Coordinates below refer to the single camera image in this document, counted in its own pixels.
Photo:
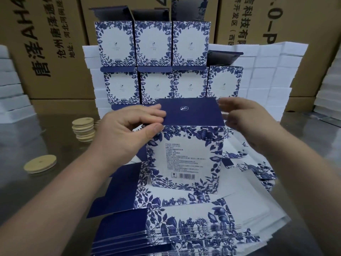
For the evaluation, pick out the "person's right hand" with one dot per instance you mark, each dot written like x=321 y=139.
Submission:
x=255 y=125

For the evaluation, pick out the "blue floral carton box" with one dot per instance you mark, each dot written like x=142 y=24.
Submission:
x=186 y=157

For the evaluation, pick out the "person's left hand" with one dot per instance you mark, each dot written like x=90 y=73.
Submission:
x=117 y=138

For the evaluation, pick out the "person's left thumb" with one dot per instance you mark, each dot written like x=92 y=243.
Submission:
x=149 y=131

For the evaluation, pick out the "person's right fingers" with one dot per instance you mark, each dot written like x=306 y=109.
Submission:
x=235 y=109

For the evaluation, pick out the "stack of white foam trays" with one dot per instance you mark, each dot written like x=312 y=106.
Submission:
x=12 y=95
x=329 y=90
x=266 y=77

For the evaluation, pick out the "stack of assembled floral boxes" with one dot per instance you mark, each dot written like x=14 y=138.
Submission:
x=153 y=47

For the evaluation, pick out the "stack of round wooden lids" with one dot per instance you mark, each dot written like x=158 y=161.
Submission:
x=84 y=129

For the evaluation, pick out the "person's left forearm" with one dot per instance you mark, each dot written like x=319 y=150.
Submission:
x=53 y=205

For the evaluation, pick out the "person's right forearm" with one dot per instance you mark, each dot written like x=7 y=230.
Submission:
x=309 y=189

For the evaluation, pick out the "pile of flat floral blanks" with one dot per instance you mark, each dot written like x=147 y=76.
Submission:
x=202 y=223

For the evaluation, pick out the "single round wooden lid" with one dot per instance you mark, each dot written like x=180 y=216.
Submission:
x=40 y=163

